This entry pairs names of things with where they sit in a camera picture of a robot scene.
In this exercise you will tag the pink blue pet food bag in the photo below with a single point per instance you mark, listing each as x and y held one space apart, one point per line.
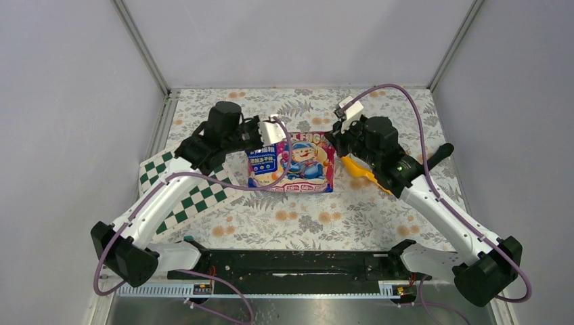
309 163

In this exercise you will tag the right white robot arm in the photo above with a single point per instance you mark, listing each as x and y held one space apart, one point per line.
482 265

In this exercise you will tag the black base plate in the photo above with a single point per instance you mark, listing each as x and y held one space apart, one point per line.
300 272

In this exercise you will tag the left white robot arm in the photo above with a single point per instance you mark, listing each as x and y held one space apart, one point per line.
125 245

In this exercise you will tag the floral table mat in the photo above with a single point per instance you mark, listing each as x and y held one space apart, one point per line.
356 216

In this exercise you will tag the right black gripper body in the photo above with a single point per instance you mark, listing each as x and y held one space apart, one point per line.
354 139

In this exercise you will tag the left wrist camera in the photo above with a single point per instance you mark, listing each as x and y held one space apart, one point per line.
273 130

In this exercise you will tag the green white chessboard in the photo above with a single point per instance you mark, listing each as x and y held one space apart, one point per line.
200 201

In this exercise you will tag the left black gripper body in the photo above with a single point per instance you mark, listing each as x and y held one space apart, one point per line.
247 135

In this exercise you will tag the yellow plastic scoop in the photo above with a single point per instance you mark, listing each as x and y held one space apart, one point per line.
357 171

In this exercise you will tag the black marker orange tip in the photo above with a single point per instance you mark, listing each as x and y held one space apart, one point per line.
443 152

